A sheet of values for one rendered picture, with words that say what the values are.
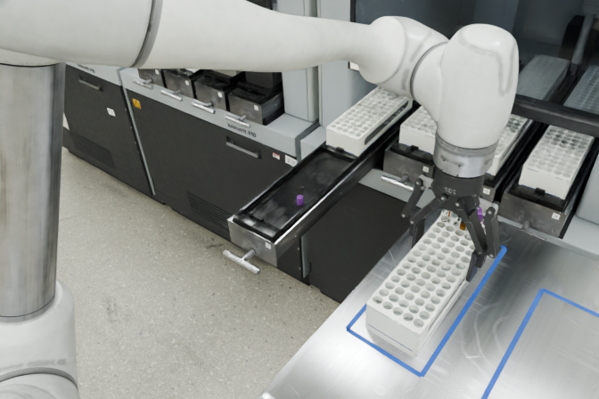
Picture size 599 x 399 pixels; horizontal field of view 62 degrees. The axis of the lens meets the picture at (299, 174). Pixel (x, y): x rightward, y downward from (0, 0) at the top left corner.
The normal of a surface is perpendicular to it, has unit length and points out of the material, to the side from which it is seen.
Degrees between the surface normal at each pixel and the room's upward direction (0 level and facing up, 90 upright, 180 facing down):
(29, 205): 94
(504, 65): 77
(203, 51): 111
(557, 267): 0
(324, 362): 0
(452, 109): 91
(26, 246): 93
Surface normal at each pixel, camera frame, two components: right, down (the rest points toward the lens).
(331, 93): -0.60, 0.51
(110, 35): 0.48, 0.69
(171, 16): 0.66, 0.35
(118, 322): -0.04, -0.79
